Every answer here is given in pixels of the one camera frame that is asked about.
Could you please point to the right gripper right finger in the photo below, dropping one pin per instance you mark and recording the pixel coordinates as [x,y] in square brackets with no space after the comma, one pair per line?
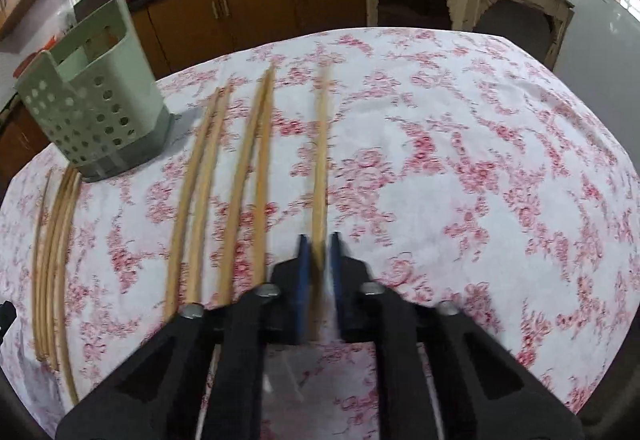
[348,275]

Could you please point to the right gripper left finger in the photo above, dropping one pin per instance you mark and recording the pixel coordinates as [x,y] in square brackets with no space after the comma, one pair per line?
[289,313]

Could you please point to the wooden chopstick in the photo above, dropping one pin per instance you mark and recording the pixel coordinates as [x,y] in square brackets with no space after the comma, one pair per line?
[262,178]
[227,259]

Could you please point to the brown lower kitchen cabinets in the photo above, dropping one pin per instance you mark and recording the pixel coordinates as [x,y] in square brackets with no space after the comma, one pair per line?
[177,34]

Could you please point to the far-left group chopstick two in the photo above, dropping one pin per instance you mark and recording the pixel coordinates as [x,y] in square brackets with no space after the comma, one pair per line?
[57,223]

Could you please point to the far-left group chopstick four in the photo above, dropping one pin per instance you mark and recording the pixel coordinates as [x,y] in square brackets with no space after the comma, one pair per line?
[35,265]

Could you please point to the far-left group chopstick three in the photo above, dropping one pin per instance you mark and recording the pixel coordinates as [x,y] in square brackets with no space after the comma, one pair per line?
[43,282]

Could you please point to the far-left group chopstick one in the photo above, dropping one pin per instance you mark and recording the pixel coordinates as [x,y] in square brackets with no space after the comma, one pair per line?
[61,258]

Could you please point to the wooden chopstick mid pair right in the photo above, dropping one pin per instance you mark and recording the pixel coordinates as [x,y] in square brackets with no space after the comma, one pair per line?
[204,183]

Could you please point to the wooden chopstick mid pair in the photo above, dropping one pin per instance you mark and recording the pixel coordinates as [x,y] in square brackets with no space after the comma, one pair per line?
[204,183]
[179,229]

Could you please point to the wooden chopstick mid pair left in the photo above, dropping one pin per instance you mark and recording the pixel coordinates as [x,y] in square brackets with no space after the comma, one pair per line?
[179,229]

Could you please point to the floral pink white tablecloth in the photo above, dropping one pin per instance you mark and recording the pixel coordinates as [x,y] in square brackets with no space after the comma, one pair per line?
[460,169]

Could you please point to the green perforated utensil holder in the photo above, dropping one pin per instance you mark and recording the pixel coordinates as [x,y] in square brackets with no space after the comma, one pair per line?
[95,96]

